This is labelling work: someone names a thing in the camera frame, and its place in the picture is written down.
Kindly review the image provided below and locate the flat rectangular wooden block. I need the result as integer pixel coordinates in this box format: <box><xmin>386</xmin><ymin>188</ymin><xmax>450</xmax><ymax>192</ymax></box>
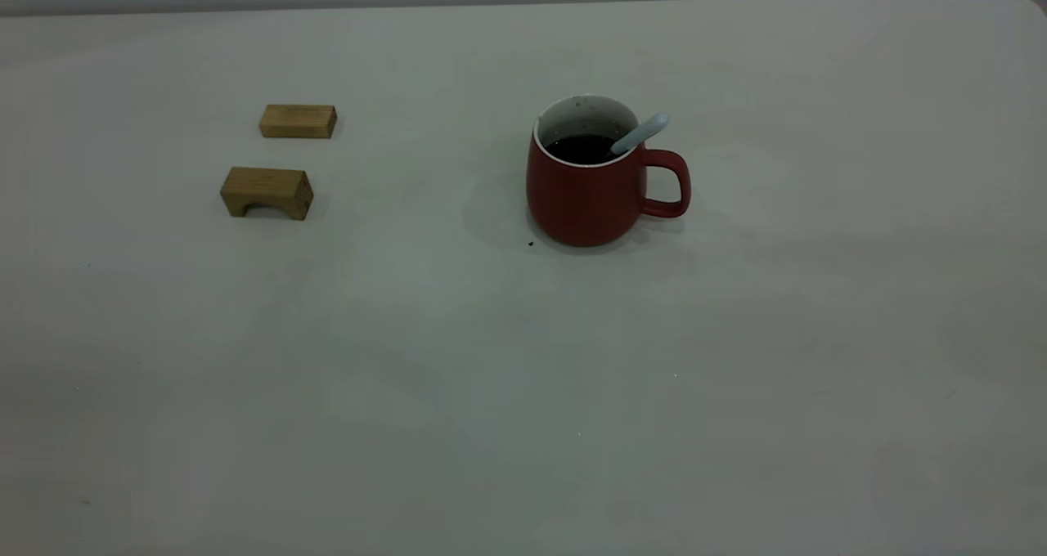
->
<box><xmin>259</xmin><ymin>104</ymin><xmax>338</xmax><ymax>140</ymax></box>

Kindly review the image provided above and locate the grey spoon with white handle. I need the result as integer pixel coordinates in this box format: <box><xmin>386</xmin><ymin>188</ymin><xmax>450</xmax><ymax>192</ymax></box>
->
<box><xmin>609</xmin><ymin>113</ymin><xmax>672</xmax><ymax>157</ymax></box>

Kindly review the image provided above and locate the dark coffee liquid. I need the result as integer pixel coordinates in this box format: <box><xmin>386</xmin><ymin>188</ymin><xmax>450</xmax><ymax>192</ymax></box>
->
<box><xmin>546</xmin><ymin>135</ymin><xmax>622</xmax><ymax>165</ymax></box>

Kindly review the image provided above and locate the arched wooden block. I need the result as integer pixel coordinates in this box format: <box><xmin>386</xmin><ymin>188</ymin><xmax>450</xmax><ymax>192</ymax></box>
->
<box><xmin>219</xmin><ymin>166</ymin><xmax>314</xmax><ymax>221</ymax></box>

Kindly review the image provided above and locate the red ceramic mug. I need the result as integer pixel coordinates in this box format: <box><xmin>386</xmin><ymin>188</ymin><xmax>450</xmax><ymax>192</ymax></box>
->
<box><xmin>526</xmin><ymin>94</ymin><xmax>692</xmax><ymax>248</ymax></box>

